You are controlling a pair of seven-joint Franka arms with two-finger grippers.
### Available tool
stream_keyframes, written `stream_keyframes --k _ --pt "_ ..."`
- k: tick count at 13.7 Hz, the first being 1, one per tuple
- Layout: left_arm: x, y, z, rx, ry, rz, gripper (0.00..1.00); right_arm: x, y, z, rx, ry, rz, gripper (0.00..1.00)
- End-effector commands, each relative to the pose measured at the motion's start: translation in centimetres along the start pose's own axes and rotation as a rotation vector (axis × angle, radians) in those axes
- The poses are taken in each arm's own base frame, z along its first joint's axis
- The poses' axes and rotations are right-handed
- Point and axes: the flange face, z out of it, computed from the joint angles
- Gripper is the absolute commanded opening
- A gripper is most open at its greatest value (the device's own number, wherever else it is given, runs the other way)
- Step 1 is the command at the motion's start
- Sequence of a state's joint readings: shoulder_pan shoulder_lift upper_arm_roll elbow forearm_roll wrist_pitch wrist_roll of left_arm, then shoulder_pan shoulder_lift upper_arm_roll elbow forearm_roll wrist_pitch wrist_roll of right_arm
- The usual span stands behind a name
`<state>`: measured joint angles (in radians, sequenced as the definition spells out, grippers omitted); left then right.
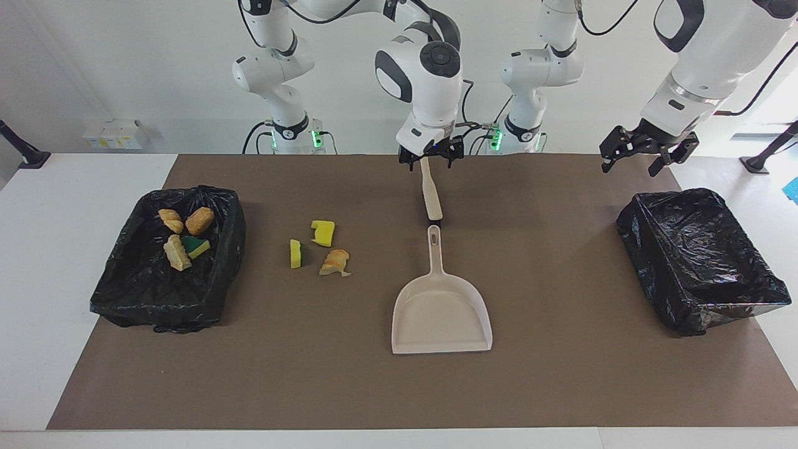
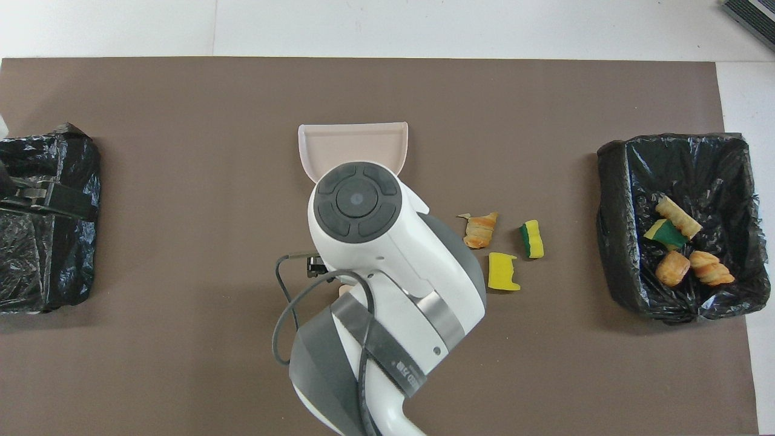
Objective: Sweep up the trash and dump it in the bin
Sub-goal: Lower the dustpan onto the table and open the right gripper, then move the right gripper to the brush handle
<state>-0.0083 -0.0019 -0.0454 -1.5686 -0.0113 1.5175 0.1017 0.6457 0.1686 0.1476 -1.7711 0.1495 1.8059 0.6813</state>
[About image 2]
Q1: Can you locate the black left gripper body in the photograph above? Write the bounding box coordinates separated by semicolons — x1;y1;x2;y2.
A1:
0;162;25;214

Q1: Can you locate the beige plastic dustpan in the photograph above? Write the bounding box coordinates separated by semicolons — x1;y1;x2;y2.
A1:
298;122;409;184

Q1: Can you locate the flaky croissant piece with peel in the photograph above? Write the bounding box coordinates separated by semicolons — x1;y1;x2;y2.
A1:
457;212;499;249

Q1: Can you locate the plain yellow sponge piece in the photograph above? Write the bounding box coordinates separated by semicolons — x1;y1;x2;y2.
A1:
488;252;521;292

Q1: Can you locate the yellow sponge green backing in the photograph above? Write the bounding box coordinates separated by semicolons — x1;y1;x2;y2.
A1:
520;220;544;259

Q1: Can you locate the green yellow sponge wedge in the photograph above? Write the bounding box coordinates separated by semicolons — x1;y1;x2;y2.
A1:
643;218;689;251

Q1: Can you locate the brown bread roll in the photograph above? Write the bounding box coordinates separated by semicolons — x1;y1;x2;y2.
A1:
655;251;691;288

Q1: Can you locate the pale croissant piece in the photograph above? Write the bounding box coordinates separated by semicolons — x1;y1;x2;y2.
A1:
655;195;704;240

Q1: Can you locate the orange striped croissant piece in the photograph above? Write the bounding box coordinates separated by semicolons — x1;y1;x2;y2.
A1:
690;250;736;287

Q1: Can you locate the black bag lined bin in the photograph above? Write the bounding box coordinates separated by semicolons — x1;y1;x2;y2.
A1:
596;133;771;323
0;123;102;314

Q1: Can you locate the brown paper mat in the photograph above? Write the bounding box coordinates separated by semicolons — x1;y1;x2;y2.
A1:
0;58;760;436

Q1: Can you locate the grey ribbed device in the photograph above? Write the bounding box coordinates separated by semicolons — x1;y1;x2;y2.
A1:
721;0;775;52

